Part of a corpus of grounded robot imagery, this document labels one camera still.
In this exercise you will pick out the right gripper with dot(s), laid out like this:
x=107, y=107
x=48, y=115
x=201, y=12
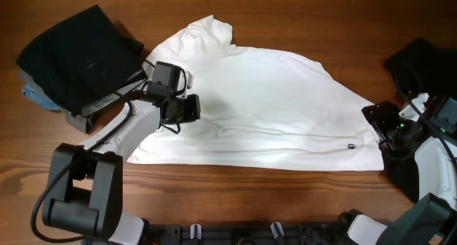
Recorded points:
x=385, y=111

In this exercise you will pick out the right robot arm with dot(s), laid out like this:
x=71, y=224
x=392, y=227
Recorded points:
x=428, y=218

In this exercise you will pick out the white t-shirt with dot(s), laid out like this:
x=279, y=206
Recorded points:
x=260, y=108

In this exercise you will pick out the folded light blue garment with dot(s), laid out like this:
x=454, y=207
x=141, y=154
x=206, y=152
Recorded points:
x=43, y=101

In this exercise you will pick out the folded black garment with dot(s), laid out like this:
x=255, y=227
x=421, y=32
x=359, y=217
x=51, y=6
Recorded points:
x=82, y=59

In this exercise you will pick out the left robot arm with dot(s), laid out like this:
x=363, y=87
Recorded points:
x=83, y=198

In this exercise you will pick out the black garment on right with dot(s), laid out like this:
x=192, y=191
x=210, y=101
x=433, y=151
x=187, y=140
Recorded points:
x=426, y=75

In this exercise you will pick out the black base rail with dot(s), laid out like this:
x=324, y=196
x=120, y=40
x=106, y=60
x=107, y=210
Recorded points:
x=326, y=233

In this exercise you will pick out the folded grey garment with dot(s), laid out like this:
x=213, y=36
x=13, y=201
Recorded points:
x=89, y=113

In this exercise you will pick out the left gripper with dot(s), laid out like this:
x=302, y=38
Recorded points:
x=195, y=111

